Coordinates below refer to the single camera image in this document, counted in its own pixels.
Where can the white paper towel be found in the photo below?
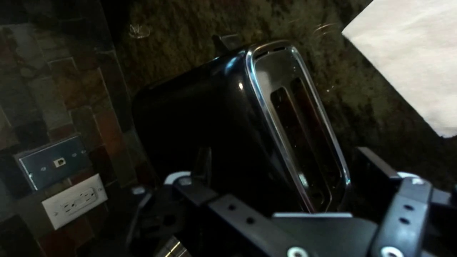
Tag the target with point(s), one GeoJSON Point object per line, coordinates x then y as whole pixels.
{"type": "Point", "coordinates": [414, 53]}

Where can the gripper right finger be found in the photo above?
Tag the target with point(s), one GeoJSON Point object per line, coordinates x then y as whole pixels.
{"type": "Point", "coordinates": [410, 214]}

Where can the white wall socket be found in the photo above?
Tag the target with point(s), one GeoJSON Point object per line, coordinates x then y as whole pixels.
{"type": "Point", "coordinates": [75, 201]}

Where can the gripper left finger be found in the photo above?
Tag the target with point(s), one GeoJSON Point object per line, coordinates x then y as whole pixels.
{"type": "Point", "coordinates": [228, 210]}

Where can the metal switch plate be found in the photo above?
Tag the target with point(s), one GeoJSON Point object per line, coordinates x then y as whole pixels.
{"type": "Point", "coordinates": [53, 162]}

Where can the black and chrome toaster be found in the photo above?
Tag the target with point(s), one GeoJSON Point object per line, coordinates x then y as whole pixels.
{"type": "Point", "coordinates": [221, 117]}

